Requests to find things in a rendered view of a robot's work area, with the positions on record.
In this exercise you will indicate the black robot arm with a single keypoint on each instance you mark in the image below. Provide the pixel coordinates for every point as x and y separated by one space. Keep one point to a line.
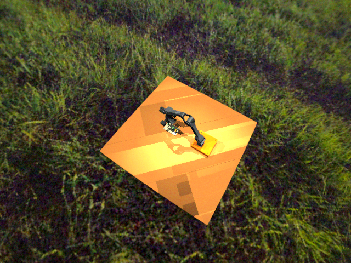
200 139

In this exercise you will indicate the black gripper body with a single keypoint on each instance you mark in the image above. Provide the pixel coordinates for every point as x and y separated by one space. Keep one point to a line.
163 122

